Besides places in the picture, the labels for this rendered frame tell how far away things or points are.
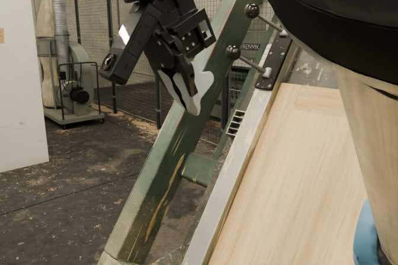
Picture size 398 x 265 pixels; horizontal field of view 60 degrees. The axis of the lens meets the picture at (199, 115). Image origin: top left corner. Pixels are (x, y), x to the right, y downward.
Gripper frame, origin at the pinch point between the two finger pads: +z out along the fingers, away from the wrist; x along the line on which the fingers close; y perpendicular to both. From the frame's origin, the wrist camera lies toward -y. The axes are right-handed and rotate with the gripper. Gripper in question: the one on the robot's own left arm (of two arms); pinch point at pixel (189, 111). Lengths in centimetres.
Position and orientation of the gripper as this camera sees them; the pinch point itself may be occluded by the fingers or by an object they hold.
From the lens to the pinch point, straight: 54.6
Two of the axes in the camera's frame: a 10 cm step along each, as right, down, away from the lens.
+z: 3.6, 7.8, 5.1
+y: 6.9, -5.9, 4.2
